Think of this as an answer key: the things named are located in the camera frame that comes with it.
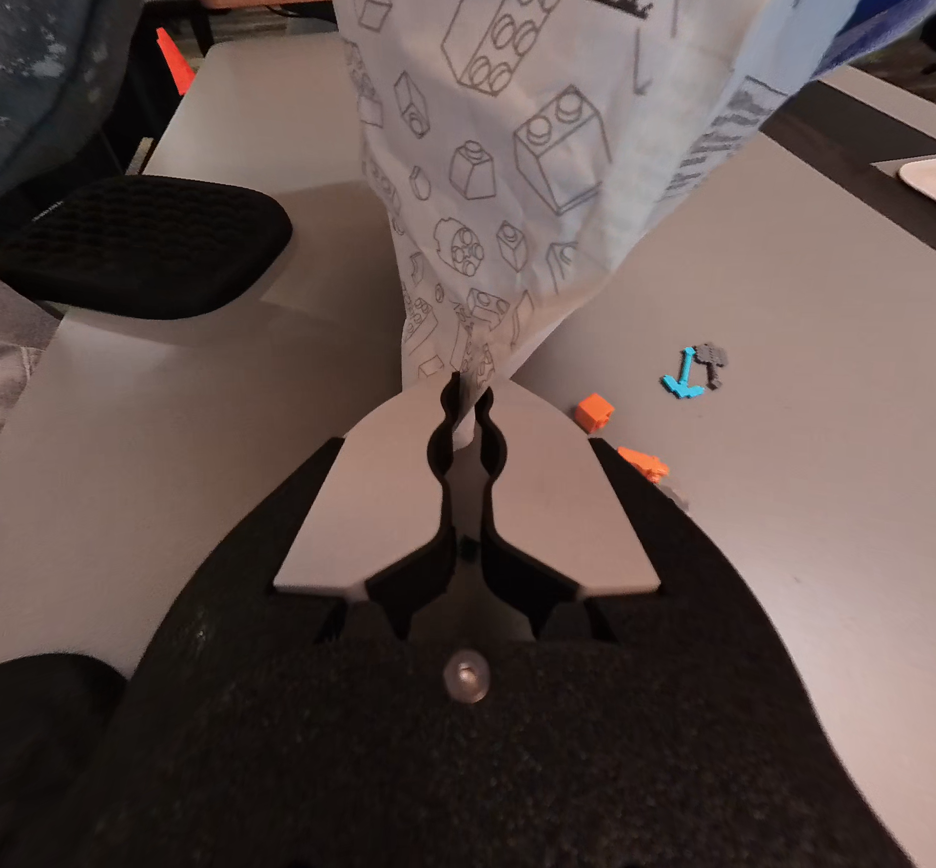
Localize orange lego head cube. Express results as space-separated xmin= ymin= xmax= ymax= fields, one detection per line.
xmin=573 ymin=392 xmax=616 ymax=435

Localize white paper bag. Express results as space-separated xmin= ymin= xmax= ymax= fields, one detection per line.
xmin=322 ymin=0 xmax=909 ymax=454

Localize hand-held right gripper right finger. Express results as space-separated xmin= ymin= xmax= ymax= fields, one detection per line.
xmin=475 ymin=380 xmax=663 ymax=600

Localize person's left forearm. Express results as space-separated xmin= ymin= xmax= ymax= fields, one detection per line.
xmin=0 ymin=0 xmax=163 ymax=198

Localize small grey lego accessory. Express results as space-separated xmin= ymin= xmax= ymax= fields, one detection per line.
xmin=692 ymin=341 xmax=731 ymax=391

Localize white stand base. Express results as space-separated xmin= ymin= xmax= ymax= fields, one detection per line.
xmin=897 ymin=156 xmax=936 ymax=201

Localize orange striped traffic cone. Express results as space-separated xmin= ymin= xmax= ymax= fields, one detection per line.
xmin=154 ymin=26 xmax=197 ymax=96

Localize black wrist rest pad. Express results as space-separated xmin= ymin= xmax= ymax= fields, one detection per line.
xmin=0 ymin=175 xmax=294 ymax=321

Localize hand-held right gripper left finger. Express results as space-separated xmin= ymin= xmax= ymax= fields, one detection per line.
xmin=273 ymin=371 xmax=462 ymax=601

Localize orange lego legs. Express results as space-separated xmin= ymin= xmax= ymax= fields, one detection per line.
xmin=616 ymin=445 xmax=672 ymax=486

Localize teal lego pickaxe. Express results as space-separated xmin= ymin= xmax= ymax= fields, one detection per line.
xmin=660 ymin=346 xmax=707 ymax=402

